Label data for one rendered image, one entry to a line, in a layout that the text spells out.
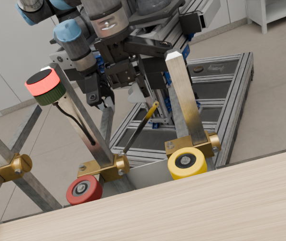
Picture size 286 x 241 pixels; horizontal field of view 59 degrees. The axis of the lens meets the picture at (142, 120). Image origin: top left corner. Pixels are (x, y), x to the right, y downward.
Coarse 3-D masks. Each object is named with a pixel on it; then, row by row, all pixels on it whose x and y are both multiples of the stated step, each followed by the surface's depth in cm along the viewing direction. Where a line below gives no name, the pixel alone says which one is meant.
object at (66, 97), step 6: (42, 72) 49; (48, 72) 48; (30, 78) 49; (36, 78) 48; (42, 78) 46; (30, 84) 47; (66, 96) 54; (54, 102) 50; (60, 102) 55; (60, 108) 52; (66, 114) 54; (84, 132) 59; (90, 138) 61
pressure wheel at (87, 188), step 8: (88, 176) 61; (72, 184) 61; (80, 184) 61; (88, 184) 59; (96, 184) 58; (72, 192) 59; (80, 192) 58; (88, 192) 57; (96, 192) 58; (72, 200) 57; (80, 200) 56; (88, 200) 56
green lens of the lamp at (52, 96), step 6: (60, 84) 49; (54, 90) 48; (60, 90) 49; (36, 96) 48; (42, 96) 47; (48, 96) 48; (54, 96) 48; (60, 96) 49; (42, 102) 48; (48, 102) 48
